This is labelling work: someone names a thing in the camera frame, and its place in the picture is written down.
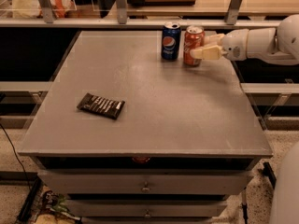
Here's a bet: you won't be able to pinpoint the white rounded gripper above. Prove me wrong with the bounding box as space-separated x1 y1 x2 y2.
190 29 249 61

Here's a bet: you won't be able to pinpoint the red coke can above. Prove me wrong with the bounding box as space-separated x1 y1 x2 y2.
183 25 205 66

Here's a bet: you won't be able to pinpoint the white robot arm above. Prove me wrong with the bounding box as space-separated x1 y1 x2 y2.
191 15 299 65

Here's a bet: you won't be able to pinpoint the blue pepsi can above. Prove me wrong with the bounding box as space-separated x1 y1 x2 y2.
161 21 181 61

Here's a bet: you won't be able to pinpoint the dark chocolate bar wrapper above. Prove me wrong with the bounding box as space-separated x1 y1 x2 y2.
77 93 125 119

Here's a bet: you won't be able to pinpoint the grey drawer cabinet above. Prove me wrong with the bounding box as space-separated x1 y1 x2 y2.
20 31 272 224

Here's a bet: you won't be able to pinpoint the red object inside drawer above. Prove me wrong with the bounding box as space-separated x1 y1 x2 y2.
132 157 150 164

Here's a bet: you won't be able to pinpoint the upper drawer metal knob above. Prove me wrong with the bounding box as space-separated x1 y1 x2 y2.
141 181 150 193

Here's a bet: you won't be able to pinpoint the drawer metal knob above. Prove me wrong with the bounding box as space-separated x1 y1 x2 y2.
141 181 150 193
144 210 151 218

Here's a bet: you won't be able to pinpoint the lower drawer metal knob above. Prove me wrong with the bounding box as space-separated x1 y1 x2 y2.
144 210 151 218

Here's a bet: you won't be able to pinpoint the white orange plastic bag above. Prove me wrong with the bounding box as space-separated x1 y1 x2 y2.
12 0 74 19

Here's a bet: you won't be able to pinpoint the snack bags on floor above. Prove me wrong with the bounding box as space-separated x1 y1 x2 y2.
33 190 82 224

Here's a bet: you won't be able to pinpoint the black cable on floor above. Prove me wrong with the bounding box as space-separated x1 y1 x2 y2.
0 123 32 189

